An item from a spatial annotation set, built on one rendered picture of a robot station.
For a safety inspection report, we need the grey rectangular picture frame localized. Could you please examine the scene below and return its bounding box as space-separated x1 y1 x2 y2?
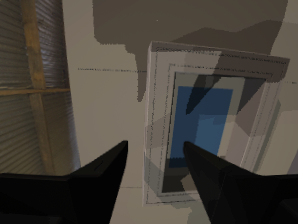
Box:
142 41 290 207

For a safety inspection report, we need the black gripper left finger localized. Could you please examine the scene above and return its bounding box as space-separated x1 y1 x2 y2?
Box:
0 140 128 224

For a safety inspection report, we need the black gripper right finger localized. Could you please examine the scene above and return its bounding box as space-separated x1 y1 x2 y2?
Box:
183 141 298 224

